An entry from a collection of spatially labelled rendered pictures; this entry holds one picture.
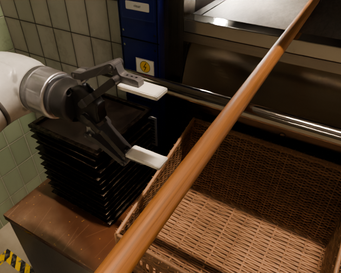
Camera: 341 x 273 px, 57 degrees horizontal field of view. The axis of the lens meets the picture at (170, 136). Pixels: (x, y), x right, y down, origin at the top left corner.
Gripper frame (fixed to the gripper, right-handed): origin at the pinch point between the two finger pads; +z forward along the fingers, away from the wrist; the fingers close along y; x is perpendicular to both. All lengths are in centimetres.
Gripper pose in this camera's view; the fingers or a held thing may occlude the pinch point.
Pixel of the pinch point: (157, 130)
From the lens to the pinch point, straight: 49.8
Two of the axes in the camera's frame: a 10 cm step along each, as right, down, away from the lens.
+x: -4.9, 5.4, -6.8
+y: 0.0, 7.9, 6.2
